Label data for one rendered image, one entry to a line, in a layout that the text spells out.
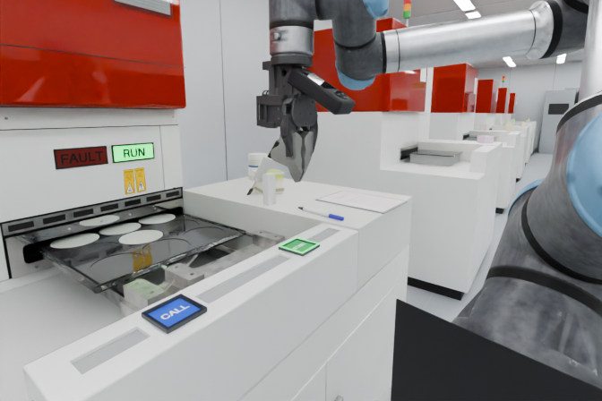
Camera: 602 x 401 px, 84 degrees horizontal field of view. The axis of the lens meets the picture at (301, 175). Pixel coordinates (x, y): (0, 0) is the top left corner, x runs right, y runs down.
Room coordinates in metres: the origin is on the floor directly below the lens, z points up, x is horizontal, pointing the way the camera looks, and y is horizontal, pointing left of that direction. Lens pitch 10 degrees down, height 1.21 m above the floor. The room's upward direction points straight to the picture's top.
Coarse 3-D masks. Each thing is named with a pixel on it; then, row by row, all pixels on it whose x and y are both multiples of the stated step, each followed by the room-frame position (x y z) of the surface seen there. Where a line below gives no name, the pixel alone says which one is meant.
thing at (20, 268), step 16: (144, 208) 0.93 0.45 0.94; (160, 208) 0.97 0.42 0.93; (64, 224) 0.78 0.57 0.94; (80, 224) 0.80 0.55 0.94; (96, 224) 0.83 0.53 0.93; (16, 240) 0.70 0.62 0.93; (32, 240) 0.72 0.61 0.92; (16, 256) 0.69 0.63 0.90; (16, 272) 0.69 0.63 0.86; (32, 272) 0.71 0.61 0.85
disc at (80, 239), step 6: (78, 234) 0.83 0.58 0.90; (84, 234) 0.83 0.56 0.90; (90, 234) 0.83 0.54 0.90; (96, 234) 0.83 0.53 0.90; (60, 240) 0.78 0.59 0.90; (66, 240) 0.78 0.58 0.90; (72, 240) 0.78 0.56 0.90; (78, 240) 0.78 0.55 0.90; (84, 240) 0.78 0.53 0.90; (90, 240) 0.78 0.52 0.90; (54, 246) 0.74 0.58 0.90; (60, 246) 0.74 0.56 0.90; (66, 246) 0.74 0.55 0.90; (72, 246) 0.74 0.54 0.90
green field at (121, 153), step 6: (144, 144) 0.96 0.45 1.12; (150, 144) 0.97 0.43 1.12; (114, 150) 0.89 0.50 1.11; (120, 150) 0.90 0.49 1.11; (126, 150) 0.91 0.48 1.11; (132, 150) 0.93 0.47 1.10; (138, 150) 0.94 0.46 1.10; (144, 150) 0.96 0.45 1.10; (150, 150) 0.97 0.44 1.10; (114, 156) 0.89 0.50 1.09; (120, 156) 0.90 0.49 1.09; (126, 156) 0.91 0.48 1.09; (132, 156) 0.93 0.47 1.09; (138, 156) 0.94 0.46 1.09; (144, 156) 0.95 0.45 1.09; (150, 156) 0.97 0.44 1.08
